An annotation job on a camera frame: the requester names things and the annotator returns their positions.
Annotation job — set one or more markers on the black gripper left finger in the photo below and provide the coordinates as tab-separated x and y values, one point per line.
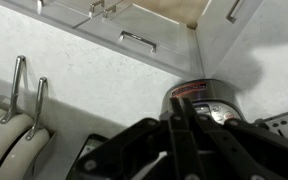
124	146

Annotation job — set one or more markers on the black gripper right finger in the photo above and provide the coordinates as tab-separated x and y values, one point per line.
250	150

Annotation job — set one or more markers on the silver cooking pot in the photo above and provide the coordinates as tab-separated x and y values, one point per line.
214	95

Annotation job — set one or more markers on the dark glass bottle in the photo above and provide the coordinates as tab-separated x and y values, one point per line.
90	145

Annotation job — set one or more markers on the grey metal pan rack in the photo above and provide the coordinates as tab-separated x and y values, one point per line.
49	146

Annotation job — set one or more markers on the white cabinet drawer front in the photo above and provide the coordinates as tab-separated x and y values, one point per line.
177	56
217	40
55	11

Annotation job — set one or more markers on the large cream frying pan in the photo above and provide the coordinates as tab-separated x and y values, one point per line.
17	150

